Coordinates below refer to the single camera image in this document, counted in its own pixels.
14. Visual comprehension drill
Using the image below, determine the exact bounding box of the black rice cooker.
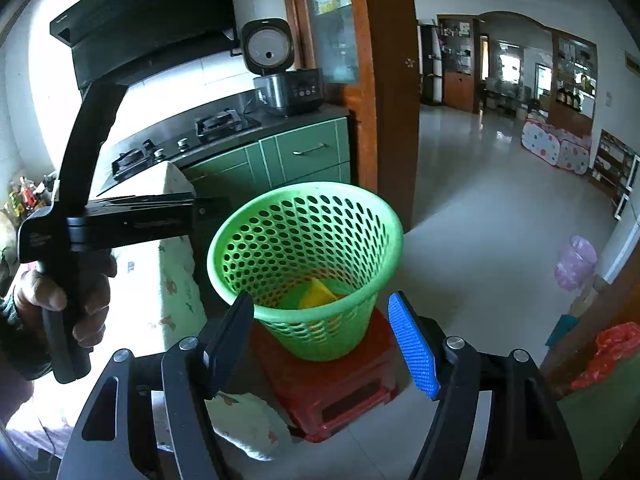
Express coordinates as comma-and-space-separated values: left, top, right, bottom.
241, 18, 324, 116

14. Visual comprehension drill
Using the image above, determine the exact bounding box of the green kitchen cabinet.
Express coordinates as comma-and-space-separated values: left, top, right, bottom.
182, 118, 352, 210

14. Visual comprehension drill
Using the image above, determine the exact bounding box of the person's left hand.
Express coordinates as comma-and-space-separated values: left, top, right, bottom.
12, 253, 118, 350

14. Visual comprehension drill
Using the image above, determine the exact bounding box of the red plastic bag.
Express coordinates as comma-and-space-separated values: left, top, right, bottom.
570, 322, 640, 391

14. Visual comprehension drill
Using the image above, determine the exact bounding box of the black gas stove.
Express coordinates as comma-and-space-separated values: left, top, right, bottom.
92, 103, 262, 196

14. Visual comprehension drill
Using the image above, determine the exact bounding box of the condiment bottles group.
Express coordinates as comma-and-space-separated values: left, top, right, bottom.
3, 172, 56, 221

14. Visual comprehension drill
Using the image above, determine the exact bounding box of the red plastic stool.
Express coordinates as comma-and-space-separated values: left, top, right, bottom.
250, 309, 399, 443

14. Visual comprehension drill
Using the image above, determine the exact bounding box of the pink plastic bag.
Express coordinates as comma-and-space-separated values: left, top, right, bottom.
554, 235, 598, 292

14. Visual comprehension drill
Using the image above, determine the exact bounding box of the yellow trash in basket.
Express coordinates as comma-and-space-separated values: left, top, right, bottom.
297, 278, 337, 310

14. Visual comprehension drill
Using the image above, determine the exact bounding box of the wooden glass door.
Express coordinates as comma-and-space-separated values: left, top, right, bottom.
284, 0, 420, 231

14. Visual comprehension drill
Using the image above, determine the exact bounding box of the black range hood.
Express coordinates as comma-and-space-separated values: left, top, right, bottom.
50, 0, 240, 91

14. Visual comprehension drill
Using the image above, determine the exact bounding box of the green perforated waste basket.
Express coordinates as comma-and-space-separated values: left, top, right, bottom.
206, 182, 404, 362

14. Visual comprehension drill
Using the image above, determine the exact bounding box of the polka dot play tent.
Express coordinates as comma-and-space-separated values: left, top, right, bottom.
521, 119, 591, 176

